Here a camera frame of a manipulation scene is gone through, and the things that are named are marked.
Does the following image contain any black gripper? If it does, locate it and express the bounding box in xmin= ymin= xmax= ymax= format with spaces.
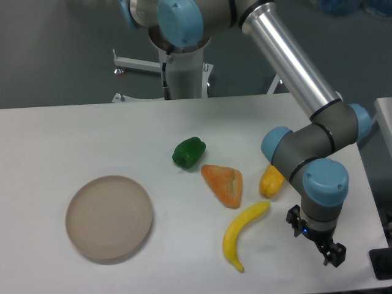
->
xmin=285 ymin=205 xmax=347 ymax=268

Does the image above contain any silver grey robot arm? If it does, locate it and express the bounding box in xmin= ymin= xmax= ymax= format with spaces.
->
xmin=119 ymin=1 xmax=371 ymax=266

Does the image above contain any yellow pepper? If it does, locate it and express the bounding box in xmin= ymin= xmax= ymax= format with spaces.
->
xmin=259 ymin=165 xmax=285 ymax=198

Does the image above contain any green bell pepper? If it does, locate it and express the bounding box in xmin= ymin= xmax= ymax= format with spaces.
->
xmin=172 ymin=137 xmax=206 ymax=169

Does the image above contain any black device at right edge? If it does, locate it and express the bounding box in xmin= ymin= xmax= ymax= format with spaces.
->
xmin=369 ymin=248 xmax=391 ymax=281

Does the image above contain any yellow banana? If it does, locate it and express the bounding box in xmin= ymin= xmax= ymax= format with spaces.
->
xmin=222 ymin=201 xmax=271 ymax=273

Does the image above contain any orange bread wedge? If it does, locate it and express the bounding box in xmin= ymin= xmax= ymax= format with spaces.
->
xmin=201 ymin=164 xmax=243 ymax=209

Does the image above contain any beige round plate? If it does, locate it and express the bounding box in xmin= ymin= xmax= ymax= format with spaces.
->
xmin=65 ymin=175 xmax=154 ymax=265

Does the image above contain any black cable on pedestal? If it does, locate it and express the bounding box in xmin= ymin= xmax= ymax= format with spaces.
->
xmin=161 ymin=44 xmax=176 ymax=100

